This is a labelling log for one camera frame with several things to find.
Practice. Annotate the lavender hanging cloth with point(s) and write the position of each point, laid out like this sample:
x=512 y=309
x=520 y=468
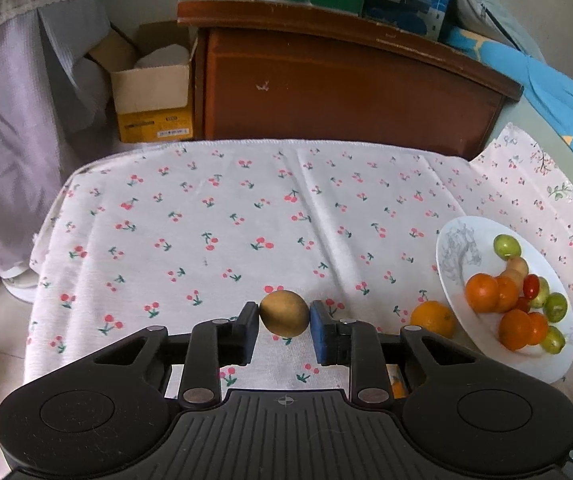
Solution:
x=11 y=135

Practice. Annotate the floral print cloth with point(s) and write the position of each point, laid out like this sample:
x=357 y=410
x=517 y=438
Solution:
x=531 y=175

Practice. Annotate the grey cloth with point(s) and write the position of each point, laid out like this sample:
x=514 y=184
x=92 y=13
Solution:
x=491 y=5

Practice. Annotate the blue cushion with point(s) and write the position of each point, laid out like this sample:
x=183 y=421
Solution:
x=556 y=80

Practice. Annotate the white plate with grey drawing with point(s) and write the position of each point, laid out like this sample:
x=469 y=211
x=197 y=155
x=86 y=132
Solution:
x=488 y=232

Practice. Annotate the orange mandarin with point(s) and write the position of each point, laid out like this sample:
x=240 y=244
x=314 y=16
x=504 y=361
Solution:
x=515 y=330
x=508 y=295
x=481 y=292
x=539 y=328
x=396 y=385
x=432 y=319

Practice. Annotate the open cardboard box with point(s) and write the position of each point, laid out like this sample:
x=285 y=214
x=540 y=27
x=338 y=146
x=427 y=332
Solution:
x=154 y=90

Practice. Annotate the brown wooden cabinet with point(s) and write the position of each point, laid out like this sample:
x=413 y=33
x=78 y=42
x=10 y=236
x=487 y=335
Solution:
x=346 y=80

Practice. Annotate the cherry print tablecloth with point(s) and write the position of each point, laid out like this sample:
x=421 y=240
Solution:
x=216 y=200

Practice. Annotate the red grape tomato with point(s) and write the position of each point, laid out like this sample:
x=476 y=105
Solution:
x=531 y=285
x=522 y=304

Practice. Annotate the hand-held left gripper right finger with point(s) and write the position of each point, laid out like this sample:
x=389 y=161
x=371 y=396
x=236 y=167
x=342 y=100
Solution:
x=320 y=335

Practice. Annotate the grey blue shirt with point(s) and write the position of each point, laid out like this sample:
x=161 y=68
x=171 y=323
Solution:
x=71 y=35

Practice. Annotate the white round base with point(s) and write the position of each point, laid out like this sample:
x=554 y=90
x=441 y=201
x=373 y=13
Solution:
x=19 y=282

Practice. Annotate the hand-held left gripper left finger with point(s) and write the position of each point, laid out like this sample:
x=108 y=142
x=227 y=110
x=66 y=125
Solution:
x=249 y=332

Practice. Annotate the brown kiwi fruit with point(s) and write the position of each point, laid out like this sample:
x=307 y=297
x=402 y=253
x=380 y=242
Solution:
x=284 y=317
x=518 y=265

